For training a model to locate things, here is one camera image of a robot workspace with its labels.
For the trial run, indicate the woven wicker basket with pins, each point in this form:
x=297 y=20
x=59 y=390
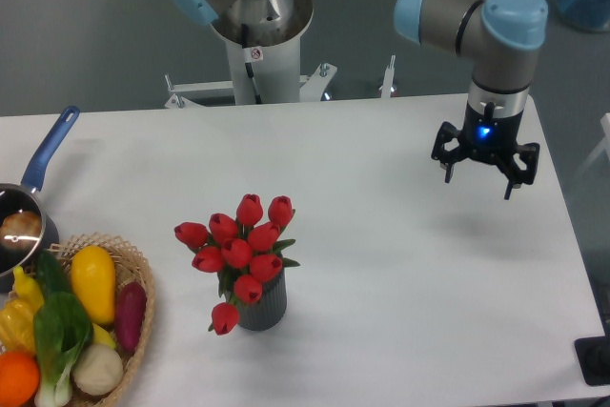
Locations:
x=130 y=265

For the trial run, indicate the white metal base frame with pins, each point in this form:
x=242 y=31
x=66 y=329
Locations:
x=312 y=88

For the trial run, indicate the blue handled saucepan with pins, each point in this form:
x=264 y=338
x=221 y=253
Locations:
x=26 y=228

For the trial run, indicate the red tulip bouquet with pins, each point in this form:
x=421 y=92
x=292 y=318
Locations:
x=244 y=252

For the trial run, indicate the orange fruit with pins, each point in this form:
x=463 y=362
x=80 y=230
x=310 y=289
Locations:
x=19 y=378

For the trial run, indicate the green bok choy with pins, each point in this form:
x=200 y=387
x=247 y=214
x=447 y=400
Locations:
x=62 y=329

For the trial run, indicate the purple eggplant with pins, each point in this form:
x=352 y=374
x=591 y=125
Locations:
x=129 y=316

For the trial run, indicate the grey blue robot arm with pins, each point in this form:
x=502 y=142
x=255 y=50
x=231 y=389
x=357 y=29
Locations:
x=501 y=37

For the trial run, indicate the yellow squash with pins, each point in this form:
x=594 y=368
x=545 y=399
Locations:
x=93 y=282

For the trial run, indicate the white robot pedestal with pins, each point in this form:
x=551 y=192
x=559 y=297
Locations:
x=262 y=40

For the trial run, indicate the yellow bell pepper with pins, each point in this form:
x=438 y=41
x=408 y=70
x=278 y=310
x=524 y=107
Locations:
x=17 y=332

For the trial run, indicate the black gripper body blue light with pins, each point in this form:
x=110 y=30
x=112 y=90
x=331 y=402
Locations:
x=491 y=121

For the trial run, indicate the black device at edge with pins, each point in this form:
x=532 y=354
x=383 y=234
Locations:
x=593 y=357

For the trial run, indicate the grey ribbed vase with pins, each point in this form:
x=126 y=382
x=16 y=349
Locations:
x=269 y=310

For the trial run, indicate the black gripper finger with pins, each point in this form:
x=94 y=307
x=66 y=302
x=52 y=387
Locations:
x=519 y=163
x=451 y=146

